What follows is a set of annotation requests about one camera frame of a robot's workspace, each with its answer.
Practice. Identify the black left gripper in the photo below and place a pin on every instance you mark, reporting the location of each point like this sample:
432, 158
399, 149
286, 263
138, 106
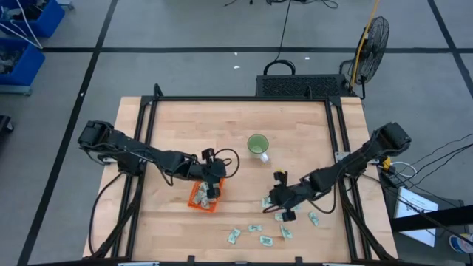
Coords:
212, 170

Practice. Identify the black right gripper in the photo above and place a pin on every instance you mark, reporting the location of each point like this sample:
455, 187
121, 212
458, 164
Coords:
290, 196

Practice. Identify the orange plastic basket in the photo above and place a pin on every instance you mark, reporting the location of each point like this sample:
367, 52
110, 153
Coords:
192, 201

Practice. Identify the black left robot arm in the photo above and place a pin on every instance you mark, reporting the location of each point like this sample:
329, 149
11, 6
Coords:
148, 153

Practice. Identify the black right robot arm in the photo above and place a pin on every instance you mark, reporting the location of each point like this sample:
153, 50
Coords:
354, 162

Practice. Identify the green and white mug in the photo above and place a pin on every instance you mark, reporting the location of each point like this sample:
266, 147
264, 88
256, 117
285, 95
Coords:
258, 143

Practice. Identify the silver mounting plate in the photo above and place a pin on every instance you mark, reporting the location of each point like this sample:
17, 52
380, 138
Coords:
340, 156

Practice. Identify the silver metal bar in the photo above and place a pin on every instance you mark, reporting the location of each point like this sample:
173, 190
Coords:
138, 264
340, 264

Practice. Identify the white power strip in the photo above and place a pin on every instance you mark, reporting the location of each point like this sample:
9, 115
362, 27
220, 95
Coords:
107, 160

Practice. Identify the yellow connector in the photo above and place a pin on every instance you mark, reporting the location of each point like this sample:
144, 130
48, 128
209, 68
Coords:
386, 162

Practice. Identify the black computer case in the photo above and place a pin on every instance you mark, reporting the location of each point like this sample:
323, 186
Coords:
301, 85

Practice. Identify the white paper sheet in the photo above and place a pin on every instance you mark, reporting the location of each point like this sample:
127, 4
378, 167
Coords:
415, 218

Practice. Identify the dark side table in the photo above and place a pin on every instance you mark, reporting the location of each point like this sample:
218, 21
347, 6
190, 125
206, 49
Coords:
406, 255

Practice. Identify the black bar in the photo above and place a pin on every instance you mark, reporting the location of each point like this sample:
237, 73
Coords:
432, 218

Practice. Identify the black floor fan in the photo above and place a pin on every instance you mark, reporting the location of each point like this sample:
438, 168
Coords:
371, 48

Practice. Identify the grey cart base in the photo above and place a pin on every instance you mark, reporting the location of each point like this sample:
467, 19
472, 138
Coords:
15, 90

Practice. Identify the black floor object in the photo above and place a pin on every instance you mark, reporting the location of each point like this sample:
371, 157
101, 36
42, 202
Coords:
4, 123

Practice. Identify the blue storage bin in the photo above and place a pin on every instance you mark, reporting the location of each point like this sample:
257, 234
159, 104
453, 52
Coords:
26, 66
44, 18

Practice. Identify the black frame clamp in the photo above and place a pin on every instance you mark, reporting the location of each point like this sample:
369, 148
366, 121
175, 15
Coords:
190, 259
298, 259

